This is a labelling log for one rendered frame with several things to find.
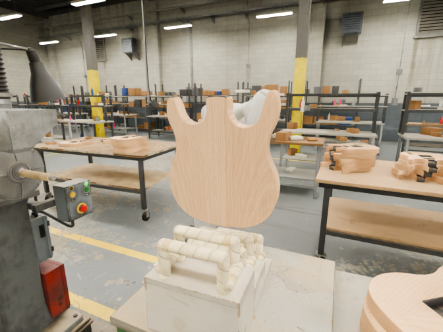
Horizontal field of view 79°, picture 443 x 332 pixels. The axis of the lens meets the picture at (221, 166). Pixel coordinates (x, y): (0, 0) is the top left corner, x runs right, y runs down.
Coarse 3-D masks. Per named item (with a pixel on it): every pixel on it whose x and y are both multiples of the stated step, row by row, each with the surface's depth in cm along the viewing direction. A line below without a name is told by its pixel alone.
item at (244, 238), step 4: (200, 228) 93; (204, 228) 93; (208, 228) 92; (212, 228) 92; (220, 232) 90; (224, 232) 90; (228, 232) 90; (232, 232) 90; (236, 232) 90; (240, 236) 88; (244, 236) 87; (248, 236) 87; (252, 236) 88; (240, 240) 88; (244, 240) 87; (248, 240) 87; (252, 240) 87
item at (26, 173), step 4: (20, 172) 116; (24, 172) 115; (28, 172) 114; (32, 172) 113; (36, 172) 113; (40, 172) 112; (24, 176) 115; (28, 176) 114; (32, 176) 112; (36, 176) 111; (40, 176) 110; (44, 176) 110; (48, 176) 109; (48, 180) 109
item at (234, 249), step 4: (232, 244) 70; (236, 244) 70; (228, 248) 72; (232, 248) 70; (236, 248) 71; (228, 252) 72; (232, 252) 71; (236, 252) 71; (232, 256) 71; (236, 256) 71; (232, 260) 71; (236, 260) 71; (232, 264) 72
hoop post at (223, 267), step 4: (228, 260) 63; (220, 264) 63; (224, 264) 63; (228, 264) 64; (220, 268) 63; (224, 268) 63; (228, 268) 64; (220, 272) 64; (224, 272) 63; (228, 272) 64; (220, 276) 64; (224, 276) 64; (228, 276) 64; (220, 280) 64; (224, 280) 64; (228, 280) 65; (220, 284) 64; (224, 284) 64; (220, 288) 65; (220, 292) 65; (224, 292) 65; (228, 292) 66
